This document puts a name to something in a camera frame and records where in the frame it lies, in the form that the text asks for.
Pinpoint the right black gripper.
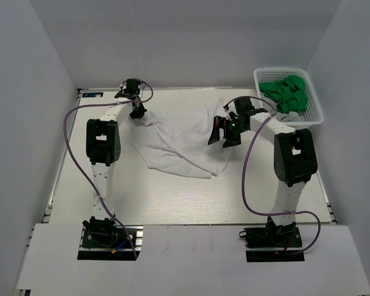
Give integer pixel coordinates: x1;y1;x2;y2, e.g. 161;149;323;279
208;115;249;148

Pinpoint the white t shirt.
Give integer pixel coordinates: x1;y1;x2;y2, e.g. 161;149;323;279
130;97;234;179

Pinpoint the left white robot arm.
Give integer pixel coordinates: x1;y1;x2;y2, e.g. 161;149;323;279
86;78;147;221

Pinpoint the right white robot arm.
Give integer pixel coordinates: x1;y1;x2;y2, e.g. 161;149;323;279
208;96;318;246

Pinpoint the blue label sticker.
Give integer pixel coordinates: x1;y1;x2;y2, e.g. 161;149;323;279
82;92;104;98

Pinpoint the grey t shirt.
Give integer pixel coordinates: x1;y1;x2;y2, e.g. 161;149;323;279
276;112;303;122

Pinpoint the white plastic basket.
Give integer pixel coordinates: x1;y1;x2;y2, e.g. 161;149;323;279
253;67;324;129

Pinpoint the green t shirt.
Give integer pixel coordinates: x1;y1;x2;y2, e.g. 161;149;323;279
258;75;308;115

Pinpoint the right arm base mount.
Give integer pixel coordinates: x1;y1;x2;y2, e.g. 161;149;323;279
239;217;305;263

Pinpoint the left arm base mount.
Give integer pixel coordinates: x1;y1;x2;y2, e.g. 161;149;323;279
77;217;144;261

